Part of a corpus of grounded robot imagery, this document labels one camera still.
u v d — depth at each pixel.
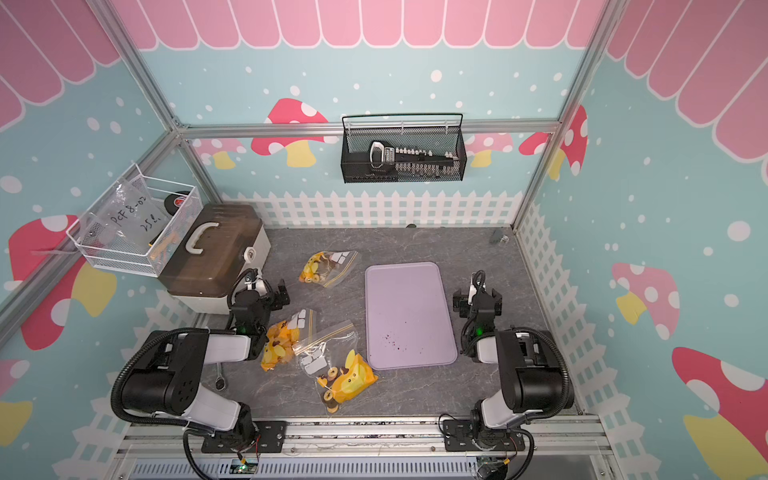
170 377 0.45
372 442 0.74
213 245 0.97
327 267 1.03
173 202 0.81
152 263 0.65
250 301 0.76
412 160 0.88
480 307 0.71
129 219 0.68
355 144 0.94
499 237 1.17
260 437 0.74
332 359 0.81
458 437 0.74
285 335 0.87
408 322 0.94
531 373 0.45
